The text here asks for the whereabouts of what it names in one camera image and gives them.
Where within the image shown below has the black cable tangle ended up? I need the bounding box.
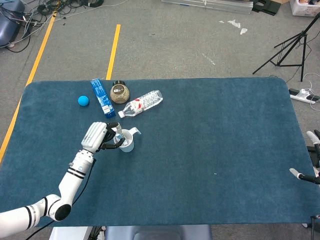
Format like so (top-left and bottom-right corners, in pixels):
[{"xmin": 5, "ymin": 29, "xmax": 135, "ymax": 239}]
[{"xmin": 22, "ymin": 0, "xmax": 105, "ymax": 26}]

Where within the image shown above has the white power strip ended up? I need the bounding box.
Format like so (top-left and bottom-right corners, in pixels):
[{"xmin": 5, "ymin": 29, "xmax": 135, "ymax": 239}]
[{"xmin": 288, "ymin": 88, "xmax": 320, "ymax": 105}]

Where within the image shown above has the blue carpet table cover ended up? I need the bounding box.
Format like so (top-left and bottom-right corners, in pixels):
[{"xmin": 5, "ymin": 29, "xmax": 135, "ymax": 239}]
[{"xmin": 0, "ymin": 77, "xmax": 317, "ymax": 229}]

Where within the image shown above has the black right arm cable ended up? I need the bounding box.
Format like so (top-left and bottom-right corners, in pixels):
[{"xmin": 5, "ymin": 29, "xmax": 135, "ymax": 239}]
[{"xmin": 301, "ymin": 214, "xmax": 320, "ymax": 240}]

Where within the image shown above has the dark blue machine base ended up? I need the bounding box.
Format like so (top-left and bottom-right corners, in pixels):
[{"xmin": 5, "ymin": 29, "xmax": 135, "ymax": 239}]
[{"xmin": 0, "ymin": 0, "xmax": 26, "ymax": 48}]

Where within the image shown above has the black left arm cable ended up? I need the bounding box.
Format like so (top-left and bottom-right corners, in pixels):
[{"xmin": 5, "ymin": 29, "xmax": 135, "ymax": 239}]
[{"xmin": 24, "ymin": 159, "xmax": 97, "ymax": 240}]

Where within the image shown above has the blue foam ball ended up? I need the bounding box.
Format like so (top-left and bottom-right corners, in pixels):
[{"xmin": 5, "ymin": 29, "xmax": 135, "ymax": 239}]
[{"xmin": 77, "ymin": 95, "xmax": 90, "ymax": 108}]

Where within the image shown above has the glass jar of grains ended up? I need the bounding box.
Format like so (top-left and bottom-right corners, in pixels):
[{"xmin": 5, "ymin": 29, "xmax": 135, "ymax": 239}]
[{"xmin": 109, "ymin": 80, "xmax": 131, "ymax": 104}]

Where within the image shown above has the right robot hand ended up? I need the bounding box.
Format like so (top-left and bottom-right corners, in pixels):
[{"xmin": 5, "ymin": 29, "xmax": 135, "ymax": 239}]
[{"xmin": 288, "ymin": 129, "xmax": 320, "ymax": 186}]

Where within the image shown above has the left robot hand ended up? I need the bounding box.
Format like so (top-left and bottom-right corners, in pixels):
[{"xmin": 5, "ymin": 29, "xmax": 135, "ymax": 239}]
[{"xmin": 80, "ymin": 121, "xmax": 125, "ymax": 154}]

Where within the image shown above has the blue cardboard box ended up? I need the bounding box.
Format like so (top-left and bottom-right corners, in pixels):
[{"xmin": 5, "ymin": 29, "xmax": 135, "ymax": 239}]
[{"xmin": 90, "ymin": 78, "xmax": 116, "ymax": 119}]

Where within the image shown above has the black tripod stand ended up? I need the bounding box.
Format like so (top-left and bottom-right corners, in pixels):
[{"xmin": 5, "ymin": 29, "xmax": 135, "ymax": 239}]
[{"xmin": 252, "ymin": 12, "xmax": 320, "ymax": 83}]

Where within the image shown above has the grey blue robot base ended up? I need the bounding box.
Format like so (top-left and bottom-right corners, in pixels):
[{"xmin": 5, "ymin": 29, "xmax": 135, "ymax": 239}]
[{"xmin": 49, "ymin": 224, "xmax": 213, "ymax": 240}]

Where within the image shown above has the white plastic basket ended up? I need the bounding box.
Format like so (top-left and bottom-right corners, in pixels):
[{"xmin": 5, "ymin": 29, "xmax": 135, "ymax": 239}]
[{"xmin": 289, "ymin": 0, "xmax": 320, "ymax": 17}]

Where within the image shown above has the black metal floor bracket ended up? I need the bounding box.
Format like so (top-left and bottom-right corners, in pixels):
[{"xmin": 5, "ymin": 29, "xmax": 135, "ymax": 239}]
[{"xmin": 251, "ymin": 0, "xmax": 281, "ymax": 16}]

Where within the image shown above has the thin white cable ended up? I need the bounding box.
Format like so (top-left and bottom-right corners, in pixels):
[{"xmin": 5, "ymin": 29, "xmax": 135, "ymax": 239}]
[{"xmin": 302, "ymin": 72, "xmax": 320, "ymax": 111}]

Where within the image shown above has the light blue handled cup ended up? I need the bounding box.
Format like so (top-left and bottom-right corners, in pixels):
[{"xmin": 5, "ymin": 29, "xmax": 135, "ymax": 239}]
[{"xmin": 113, "ymin": 126, "xmax": 142, "ymax": 153}]

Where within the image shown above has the clear plastic water bottle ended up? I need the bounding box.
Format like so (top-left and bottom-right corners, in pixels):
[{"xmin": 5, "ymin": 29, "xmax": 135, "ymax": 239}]
[{"xmin": 117, "ymin": 89, "xmax": 164, "ymax": 119}]

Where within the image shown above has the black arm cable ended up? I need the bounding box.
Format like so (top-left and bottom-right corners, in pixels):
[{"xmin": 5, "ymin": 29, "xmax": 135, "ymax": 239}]
[
  {"xmin": 301, "ymin": 214, "xmax": 320, "ymax": 240},
  {"xmin": 24, "ymin": 159, "xmax": 97, "ymax": 240}
]

